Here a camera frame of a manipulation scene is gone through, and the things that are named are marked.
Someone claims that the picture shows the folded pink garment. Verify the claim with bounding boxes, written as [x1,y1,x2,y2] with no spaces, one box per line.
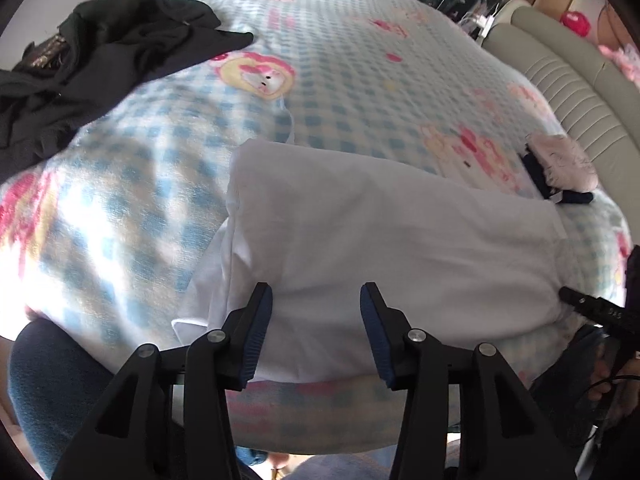
[526,131,599,194]

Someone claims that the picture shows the black garment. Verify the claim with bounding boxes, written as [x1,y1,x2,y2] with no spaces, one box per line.
[0,0,256,172]

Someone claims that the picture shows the white shirt with navy trim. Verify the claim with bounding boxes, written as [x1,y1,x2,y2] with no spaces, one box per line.
[171,139,569,384]

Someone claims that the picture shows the red round plush toy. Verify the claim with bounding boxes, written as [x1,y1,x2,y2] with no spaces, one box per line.
[559,9,592,37]

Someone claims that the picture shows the blue checked printed blanket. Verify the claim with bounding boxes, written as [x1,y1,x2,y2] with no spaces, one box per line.
[0,0,633,456]

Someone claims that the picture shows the grey padded headboard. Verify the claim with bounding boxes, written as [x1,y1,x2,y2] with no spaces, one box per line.
[481,6,640,202]

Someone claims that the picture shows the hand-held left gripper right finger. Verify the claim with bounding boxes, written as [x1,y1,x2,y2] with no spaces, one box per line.
[358,281,579,480]

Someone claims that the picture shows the person's right hand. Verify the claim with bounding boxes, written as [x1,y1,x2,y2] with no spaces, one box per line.
[585,351,619,402]

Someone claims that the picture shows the person's blue jeans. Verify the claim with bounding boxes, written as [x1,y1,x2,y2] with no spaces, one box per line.
[9,319,606,480]

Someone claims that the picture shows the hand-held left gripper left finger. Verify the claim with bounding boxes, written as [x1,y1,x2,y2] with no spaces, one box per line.
[51,282,274,480]

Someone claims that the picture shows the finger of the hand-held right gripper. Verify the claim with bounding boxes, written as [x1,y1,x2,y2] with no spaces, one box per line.
[557,285,627,334]

